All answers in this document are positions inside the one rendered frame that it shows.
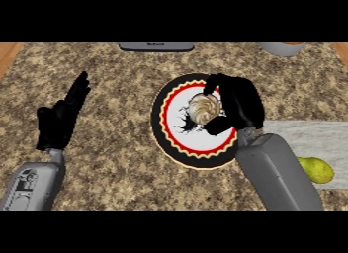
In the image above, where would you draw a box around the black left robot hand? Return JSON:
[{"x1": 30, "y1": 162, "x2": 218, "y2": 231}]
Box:
[{"x1": 36, "y1": 71, "x2": 92, "y2": 152}]

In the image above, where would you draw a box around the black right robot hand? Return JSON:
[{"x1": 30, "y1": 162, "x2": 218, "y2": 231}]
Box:
[{"x1": 202, "y1": 73, "x2": 267, "y2": 136}]

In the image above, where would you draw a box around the cream swirl cupcake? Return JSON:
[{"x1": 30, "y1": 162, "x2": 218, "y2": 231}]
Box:
[{"x1": 187, "y1": 93, "x2": 224, "y2": 123}]

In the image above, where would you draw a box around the black red white plate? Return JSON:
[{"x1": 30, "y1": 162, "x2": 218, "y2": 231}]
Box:
[{"x1": 150, "y1": 73, "x2": 240, "y2": 170}]

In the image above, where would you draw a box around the pale grey round container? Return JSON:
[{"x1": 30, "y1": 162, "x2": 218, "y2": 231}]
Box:
[{"x1": 258, "y1": 42, "x2": 307, "y2": 57}]

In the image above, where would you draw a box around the grey flat appliance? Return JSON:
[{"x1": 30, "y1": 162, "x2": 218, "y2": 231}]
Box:
[{"x1": 117, "y1": 42, "x2": 196, "y2": 52}]

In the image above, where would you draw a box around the yellow-green pear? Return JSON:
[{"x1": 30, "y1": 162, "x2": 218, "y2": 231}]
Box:
[{"x1": 296, "y1": 156, "x2": 336, "y2": 185}]

